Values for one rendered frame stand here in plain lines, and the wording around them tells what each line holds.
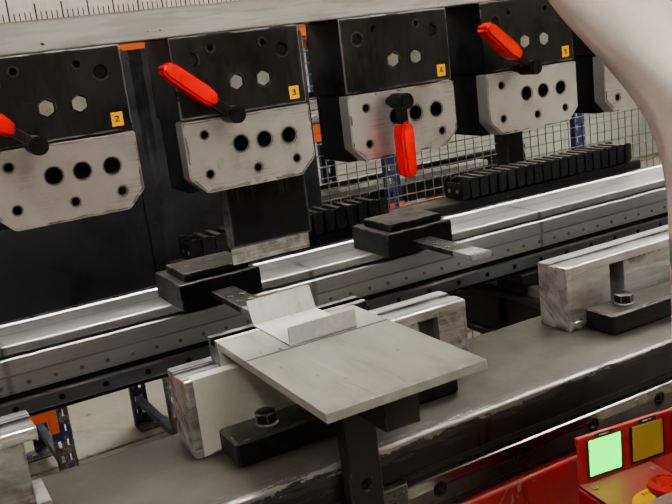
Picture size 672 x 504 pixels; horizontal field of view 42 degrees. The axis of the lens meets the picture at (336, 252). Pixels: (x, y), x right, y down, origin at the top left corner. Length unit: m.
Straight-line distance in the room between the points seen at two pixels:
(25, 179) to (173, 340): 0.45
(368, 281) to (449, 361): 0.53
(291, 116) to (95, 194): 0.23
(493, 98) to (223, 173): 0.37
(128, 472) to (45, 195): 0.33
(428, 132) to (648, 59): 0.68
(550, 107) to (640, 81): 0.77
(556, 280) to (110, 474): 0.66
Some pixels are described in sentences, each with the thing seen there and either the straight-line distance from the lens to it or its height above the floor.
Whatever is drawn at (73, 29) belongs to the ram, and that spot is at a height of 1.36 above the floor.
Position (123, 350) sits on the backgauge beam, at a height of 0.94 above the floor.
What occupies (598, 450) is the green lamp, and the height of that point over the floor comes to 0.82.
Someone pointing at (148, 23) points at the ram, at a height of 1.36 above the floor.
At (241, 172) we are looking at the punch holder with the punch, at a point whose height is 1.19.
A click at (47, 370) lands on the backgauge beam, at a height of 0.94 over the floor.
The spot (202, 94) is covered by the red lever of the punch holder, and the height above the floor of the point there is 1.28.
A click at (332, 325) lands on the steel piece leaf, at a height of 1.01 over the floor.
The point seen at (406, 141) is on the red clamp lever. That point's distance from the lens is 1.02.
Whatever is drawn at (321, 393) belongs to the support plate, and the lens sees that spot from 0.83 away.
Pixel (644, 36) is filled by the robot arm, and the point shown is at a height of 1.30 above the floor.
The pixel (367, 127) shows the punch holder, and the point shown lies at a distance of 1.03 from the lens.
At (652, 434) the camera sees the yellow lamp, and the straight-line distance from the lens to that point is 1.14.
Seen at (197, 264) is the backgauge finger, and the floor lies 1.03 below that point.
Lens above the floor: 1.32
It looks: 14 degrees down
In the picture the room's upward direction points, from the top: 7 degrees counter-clockwise
